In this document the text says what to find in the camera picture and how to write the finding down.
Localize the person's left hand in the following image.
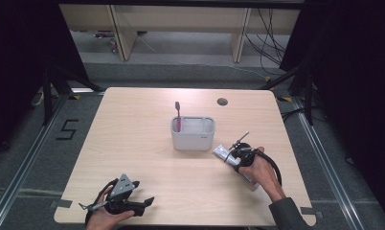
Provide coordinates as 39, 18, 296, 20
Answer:
84, 185, 136, 230

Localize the pink toothbrush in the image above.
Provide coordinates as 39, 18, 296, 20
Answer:
174, 101, 183, 133

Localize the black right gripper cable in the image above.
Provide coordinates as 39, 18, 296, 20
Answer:
253, 149, 283, 187

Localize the aluminium floor rail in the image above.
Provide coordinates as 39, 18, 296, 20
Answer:
0, 93, 70, 230
291, 96, 365, 230

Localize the grey toothbrush holder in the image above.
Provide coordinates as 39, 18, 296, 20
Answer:
170, 115, 216, 152

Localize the black metal stand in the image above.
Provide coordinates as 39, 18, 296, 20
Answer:
41, 62, 104, 127
259, 62, 317, 127

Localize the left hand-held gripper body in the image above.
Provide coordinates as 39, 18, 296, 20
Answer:
79, 172, 147, 217

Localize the person's right hand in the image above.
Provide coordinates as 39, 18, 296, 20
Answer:
238, 146, 282, 195

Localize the black floor cable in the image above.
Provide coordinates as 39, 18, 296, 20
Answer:
280, 106, 309, 124

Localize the thin white floor cable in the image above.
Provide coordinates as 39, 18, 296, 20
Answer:
209, 62, 269, 80

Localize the black hanging cable bundle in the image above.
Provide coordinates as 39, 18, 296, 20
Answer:
243, 8, 288, 77

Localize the grey tape patch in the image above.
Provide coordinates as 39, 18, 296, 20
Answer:
50, 198, 74, 209
300, 206, 325, 220

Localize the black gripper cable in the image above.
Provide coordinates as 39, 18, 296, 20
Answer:
253, 149, 283, 187
84, 177, 120, 227

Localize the dark curtain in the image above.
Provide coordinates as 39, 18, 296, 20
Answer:
0, 0, 91, 161
279, 0, 385, 221

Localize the white toothpaste tube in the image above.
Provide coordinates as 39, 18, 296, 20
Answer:
212, 144, 260, 193

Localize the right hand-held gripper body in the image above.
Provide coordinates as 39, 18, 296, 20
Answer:
228, 130, 256, 170

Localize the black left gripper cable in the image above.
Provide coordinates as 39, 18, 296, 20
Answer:
84, 177, 120, 227

